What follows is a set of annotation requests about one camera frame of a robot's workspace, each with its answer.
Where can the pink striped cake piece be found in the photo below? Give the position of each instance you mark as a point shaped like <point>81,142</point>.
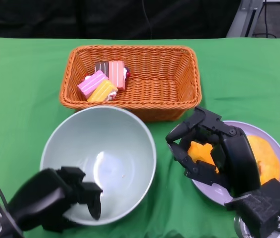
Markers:
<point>91,83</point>

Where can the salmon striped cake piece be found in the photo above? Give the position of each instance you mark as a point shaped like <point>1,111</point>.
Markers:
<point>117,74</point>

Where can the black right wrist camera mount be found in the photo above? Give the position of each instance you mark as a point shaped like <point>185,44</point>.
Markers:
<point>266,205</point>

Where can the yellow striped cake piece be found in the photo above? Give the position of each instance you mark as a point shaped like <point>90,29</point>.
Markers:
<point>101,93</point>

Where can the pale lavender plate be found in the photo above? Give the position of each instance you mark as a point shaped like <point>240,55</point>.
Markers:
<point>271,131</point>

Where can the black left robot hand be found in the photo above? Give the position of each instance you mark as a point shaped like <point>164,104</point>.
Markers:
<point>43,198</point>

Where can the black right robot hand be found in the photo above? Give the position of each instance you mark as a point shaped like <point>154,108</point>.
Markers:
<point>239,158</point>

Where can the orange wicker basket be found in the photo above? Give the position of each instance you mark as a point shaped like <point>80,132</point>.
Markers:
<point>159,94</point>

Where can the pale grey-green bowl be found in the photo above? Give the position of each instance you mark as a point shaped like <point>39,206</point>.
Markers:
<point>92,134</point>

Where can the grey metal stand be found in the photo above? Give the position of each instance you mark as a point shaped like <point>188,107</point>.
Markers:
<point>240,19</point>

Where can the black cloth backdrop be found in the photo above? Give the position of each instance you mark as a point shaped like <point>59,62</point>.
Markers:
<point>55,17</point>

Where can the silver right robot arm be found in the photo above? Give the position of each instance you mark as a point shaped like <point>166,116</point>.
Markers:
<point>241,226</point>

